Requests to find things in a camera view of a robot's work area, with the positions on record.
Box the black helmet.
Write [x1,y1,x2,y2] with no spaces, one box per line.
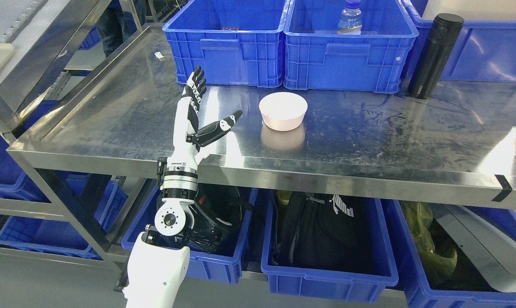
[188,184,252,255]

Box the blue crate with backpack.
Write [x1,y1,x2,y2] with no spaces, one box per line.
[261,193,399,303]

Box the yellow green plastic bag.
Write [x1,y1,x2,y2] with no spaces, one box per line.
[400,201,458,287]

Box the black tape strip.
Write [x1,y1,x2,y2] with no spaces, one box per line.
[492,174,513,202]

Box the black thermos bottle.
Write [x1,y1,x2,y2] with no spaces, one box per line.
[407,12,465,99]

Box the clear water bottle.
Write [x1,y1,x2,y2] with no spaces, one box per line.
[338,0,362,35]

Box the steel work table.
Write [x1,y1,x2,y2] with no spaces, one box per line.
[8,24,516,210]

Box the blue crate lower left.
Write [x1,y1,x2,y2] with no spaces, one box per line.
[0,180,128,261]

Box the blue crate top right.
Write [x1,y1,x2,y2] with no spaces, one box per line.
[402,0,516,83]

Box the grey flat device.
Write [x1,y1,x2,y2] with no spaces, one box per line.
[429,204,516,293]

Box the black backpack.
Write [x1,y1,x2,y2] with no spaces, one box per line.
[272,192,372,274]

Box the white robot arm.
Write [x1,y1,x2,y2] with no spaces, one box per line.
[122,157,198,308]

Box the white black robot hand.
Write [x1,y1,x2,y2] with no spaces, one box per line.
[167,65,243,170]

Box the pink plastic bowl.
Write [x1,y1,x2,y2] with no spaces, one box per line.
[258,92,308,131]

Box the blue crate top left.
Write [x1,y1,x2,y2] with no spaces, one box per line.
[162,0,290,88]

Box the blue crate with helmet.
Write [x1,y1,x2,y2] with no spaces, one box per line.
[121,185,252,284]

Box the blue crate top middle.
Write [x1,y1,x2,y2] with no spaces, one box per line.
[284,0,418,94]

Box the blue crate lower right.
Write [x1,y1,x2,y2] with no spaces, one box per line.
[381,199,516,308]

